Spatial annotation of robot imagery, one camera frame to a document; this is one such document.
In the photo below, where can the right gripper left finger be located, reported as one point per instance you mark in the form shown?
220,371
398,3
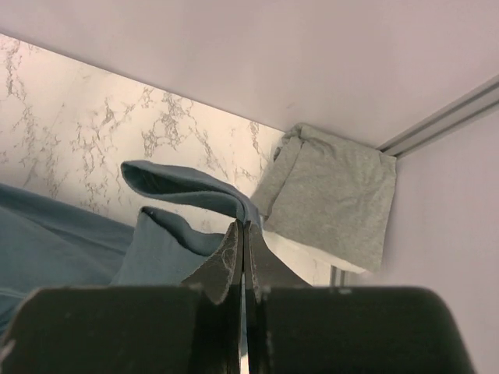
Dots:
193,327

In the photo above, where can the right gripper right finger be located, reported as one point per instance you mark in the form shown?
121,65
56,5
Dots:
293,327

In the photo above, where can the blue grey t shirt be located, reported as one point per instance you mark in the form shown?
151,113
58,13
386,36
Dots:
46,243

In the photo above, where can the folded grey t shirt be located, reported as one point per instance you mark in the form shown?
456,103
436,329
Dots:
331,194

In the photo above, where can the aluminium rail frame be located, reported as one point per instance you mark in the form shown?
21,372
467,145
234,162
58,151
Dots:
338,277

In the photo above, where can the right corner aluminium post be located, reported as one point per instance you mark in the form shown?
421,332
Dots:
476,103

